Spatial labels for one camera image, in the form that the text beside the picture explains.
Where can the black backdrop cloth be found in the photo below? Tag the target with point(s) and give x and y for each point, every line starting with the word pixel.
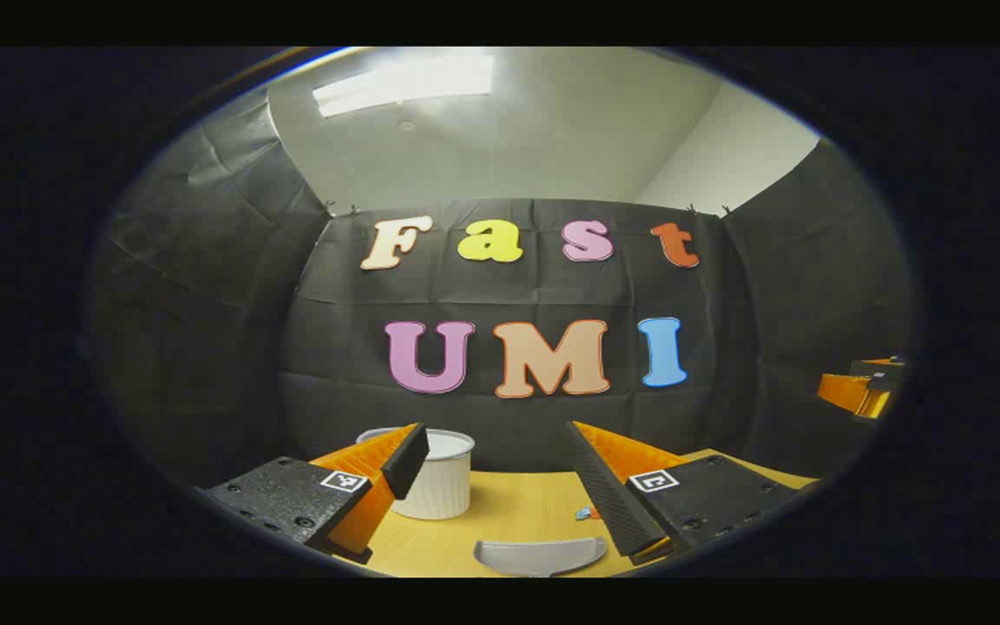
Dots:
pixel 552 295

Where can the white ribbed garbage bin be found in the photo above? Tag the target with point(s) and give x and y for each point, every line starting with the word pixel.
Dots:
pixel 444 486

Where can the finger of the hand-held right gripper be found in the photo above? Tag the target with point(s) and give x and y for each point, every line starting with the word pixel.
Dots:
pixel 843 392
pixel 878 370

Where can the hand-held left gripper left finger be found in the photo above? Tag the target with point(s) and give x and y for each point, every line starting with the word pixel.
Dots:
pixel 406 460

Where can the grey plastic dustpan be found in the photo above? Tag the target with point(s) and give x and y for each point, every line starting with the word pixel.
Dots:
pixel 539 555

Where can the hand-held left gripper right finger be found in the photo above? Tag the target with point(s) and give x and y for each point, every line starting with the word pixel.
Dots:
pixel 608 499

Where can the wooden desktop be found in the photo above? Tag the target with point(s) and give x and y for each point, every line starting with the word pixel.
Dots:
pixel 517 503

